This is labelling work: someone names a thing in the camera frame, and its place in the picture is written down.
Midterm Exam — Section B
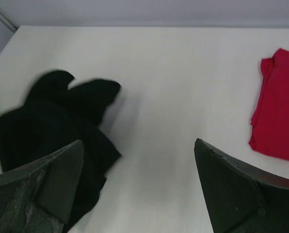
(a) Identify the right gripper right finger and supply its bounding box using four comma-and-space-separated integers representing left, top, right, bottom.
194, 138, 289, 233

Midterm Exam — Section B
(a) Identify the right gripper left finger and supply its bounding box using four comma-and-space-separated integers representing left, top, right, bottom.
0, 140, 84, 233

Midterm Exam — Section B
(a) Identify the black t shirt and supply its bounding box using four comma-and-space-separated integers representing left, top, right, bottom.
0, 70, 121, 232

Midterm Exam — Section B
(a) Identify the folded red t shirt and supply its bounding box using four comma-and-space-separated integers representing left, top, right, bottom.
249, 49, 289, 161

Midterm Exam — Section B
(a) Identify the left aluminium frame post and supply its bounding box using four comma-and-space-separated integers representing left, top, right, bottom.
0, 7, 19, 33

